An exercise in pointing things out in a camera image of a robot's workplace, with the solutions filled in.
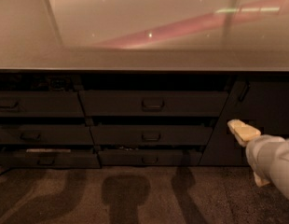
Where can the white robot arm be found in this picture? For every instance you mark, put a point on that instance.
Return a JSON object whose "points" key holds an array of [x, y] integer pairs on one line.
{"points": [[282, 181]]}

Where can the dark right cabinet door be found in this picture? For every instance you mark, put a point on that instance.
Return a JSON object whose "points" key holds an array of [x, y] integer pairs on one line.
{"points": [[261, 101]]}

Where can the dark round object in drawer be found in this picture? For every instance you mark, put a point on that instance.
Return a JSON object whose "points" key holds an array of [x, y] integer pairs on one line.
{"points": [[57, 84]]}

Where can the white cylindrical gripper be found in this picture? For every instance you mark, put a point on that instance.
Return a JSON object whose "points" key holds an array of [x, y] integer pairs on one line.
{"points": [[258, 154]]}

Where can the dark drawer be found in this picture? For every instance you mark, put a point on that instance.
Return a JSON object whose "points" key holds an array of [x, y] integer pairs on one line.
{"points": [[149, 157], [40, 104], [45, 135], [76, 159], [153, 103], [151, 135]]}

